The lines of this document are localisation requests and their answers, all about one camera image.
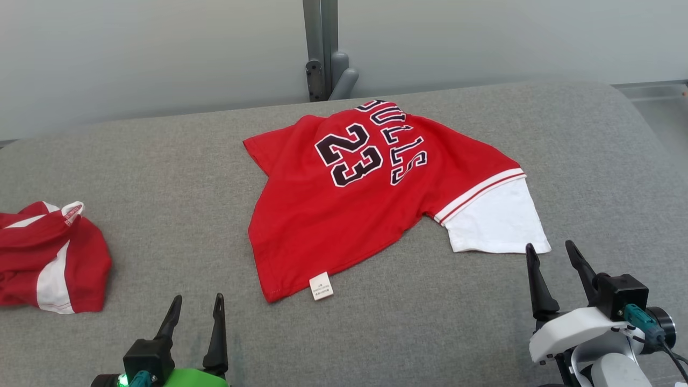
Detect grey fabric sofa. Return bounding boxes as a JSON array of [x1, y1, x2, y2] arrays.
[[0, 81, 688, 387]]

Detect grey metal frame post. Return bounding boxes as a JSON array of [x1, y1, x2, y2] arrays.
[[302, 0, 360, 103]]

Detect red number 23 jersey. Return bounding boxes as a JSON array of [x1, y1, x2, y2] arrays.
[[243, 99, 552, 303]]

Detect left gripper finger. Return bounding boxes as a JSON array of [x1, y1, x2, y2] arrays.
[[156, 296, 182, 340], [203, 294, 228, 377]]

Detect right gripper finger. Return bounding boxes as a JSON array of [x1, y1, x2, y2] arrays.
[[527, 243, 560, 321], [565, 240, 608, 304]]

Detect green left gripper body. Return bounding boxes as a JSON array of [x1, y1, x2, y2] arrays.
[[159, 367, 232, 387]]

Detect red white striped shorts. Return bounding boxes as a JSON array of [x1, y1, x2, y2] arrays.
[[0, 201, 112, 314]]

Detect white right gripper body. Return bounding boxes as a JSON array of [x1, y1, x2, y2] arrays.
[[529, 307, 643, 365]]

